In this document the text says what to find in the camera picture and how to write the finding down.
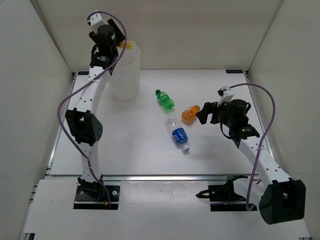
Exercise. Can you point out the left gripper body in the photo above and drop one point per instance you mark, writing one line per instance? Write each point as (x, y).
(118, 36)

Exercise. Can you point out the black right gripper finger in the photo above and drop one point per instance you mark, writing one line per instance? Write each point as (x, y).
(210, 107)
(203, 116)

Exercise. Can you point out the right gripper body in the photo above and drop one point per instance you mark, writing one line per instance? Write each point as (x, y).
(222, 116)

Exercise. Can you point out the orange plastic bottle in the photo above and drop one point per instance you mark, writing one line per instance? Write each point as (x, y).
(189, 114)

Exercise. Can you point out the clear bottle yellow cap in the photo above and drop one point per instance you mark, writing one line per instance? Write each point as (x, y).
(128, 45)

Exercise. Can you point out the clear bottle blue label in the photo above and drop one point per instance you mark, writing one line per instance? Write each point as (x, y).
(177, 132)

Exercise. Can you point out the green plastic bottle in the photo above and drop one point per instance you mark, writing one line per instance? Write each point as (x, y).
(164, 100)

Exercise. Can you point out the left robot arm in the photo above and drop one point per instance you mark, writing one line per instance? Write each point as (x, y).
(83, 124)

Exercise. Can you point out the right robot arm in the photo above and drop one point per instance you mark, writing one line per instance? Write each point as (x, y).
(279, 198)

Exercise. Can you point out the white plastic bin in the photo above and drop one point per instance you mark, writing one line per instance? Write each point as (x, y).
(125, 80)

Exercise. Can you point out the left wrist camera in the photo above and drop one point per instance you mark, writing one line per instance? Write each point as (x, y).
(96, 21)

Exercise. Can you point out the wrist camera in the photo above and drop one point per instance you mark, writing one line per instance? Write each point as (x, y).
(225, 94)
(96, 21)

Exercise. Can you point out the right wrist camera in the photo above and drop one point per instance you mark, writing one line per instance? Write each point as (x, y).
(225, 94)

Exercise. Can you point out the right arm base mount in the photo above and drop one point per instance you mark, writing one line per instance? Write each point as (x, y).
(222, 196)

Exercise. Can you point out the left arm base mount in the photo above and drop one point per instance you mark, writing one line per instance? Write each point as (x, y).
(92, 196)

